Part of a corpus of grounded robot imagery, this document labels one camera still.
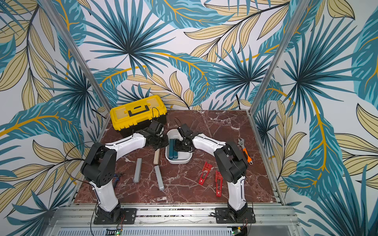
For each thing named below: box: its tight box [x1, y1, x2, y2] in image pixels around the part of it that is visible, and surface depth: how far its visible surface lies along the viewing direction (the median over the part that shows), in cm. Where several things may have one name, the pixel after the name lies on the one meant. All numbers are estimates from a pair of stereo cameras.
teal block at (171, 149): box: [168, 139, 174, 160], surface depth 95 cm
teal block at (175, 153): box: [173, 138, 178, 159], surface depth 94 cm
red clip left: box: [198, 161, 213, 186], surface depth 90 cm
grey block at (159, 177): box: [154, 165, 165, 191], surface depth 85 cm
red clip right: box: [215, 170, 223, 198], surface depth 85 cm
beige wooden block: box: [153, 148, 161, 165], surface depth 93 cm
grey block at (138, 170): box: [133, 157, 143, 184], surface depth 88 cm
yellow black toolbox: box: [110, 94, 168, 137], surface depth 97 cm
